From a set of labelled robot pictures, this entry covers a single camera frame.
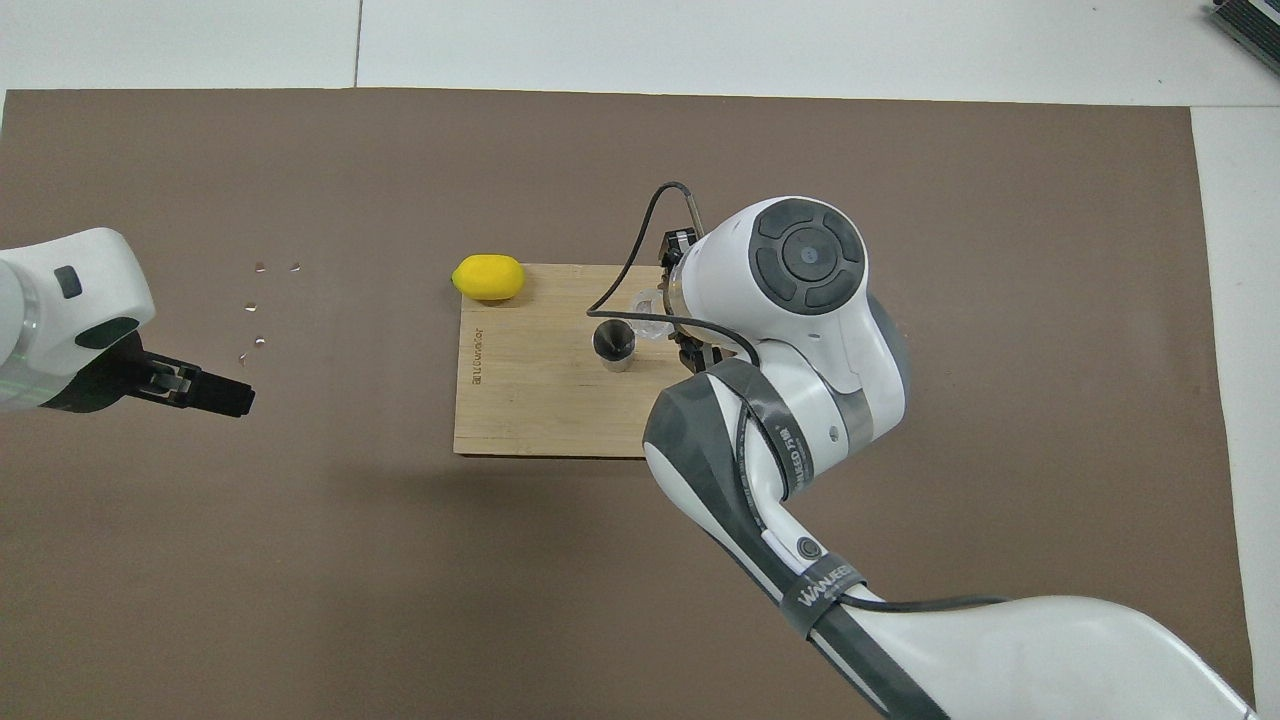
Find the yellow lemon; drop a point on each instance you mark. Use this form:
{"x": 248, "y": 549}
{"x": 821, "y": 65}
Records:
{"x": 488, "y": 278}

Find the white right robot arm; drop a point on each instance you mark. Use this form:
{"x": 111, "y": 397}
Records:
{"x": 800, "y": 330}

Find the bamboo cutting board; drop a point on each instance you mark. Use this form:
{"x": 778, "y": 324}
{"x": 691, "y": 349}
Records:
{"x": 530, "y": 380}

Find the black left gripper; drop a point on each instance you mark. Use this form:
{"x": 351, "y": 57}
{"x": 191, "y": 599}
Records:
{"x": 110, "y": 380}

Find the steel double jigger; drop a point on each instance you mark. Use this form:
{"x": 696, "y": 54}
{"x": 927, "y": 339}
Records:
{"x": 613, "y": 342}

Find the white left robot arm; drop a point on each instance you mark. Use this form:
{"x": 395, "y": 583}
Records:
{"x": 60, "y": 300}

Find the grey ribbed metal device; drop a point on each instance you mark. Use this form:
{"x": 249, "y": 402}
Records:
{"x": 1248, "y": 22}

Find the brown table mat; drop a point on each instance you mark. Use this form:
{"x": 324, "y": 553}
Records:
{"x": 300, "y": 580}

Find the small clear glass cup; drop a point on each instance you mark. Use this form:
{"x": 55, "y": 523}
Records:
{"x": 650, "y": 310}

